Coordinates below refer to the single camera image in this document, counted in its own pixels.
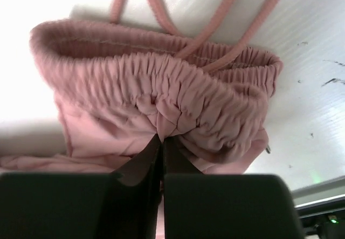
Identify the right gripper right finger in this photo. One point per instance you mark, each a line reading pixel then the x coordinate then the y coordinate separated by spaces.
pixel 197 205

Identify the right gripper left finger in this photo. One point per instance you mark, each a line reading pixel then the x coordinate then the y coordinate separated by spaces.
pixel 120 204

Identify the pink trousers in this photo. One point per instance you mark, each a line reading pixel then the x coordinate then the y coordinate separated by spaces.
pixel 117 87

